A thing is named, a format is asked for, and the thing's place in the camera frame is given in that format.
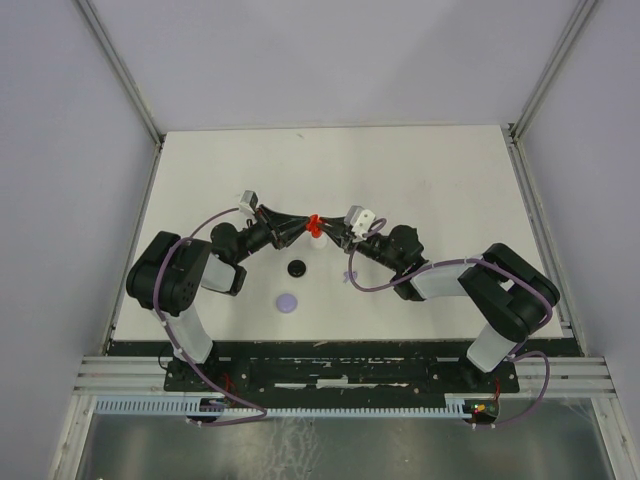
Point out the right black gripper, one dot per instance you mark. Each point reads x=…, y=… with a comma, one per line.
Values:
x=340, y=233

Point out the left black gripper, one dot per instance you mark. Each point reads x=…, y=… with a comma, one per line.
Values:
x=288, y=227

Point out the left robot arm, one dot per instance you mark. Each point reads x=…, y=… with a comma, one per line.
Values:
x=168, y=275

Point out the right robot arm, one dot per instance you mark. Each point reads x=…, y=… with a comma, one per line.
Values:
x=515, y=298

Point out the white earbud charging case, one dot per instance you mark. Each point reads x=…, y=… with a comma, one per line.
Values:
x=319, y=243

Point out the purple earbud charging case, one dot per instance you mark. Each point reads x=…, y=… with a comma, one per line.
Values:
x=286, y=303

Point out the right circuit board with leds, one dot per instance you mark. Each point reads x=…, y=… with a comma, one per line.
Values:
x=486, y=411

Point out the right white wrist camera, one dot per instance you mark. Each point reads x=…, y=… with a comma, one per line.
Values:
x=359, y=220

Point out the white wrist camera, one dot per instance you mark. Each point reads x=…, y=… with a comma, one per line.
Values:
x=248, y=203
x=359, y=220

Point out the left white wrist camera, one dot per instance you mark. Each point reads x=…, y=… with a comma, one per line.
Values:
x=248, y=203

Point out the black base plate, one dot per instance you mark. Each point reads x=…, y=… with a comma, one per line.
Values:
x=240, y=366

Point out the aluminium frame rail front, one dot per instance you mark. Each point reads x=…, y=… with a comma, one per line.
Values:
x=565, y=378

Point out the left aluminium frame post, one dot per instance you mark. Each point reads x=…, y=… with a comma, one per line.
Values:
x=91, y=17

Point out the aluminium frame post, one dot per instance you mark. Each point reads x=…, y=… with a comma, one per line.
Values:
x=91, y=17
x=561, y=52

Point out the right aluminium frame post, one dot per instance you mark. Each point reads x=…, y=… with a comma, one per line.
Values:
x=561, y=52

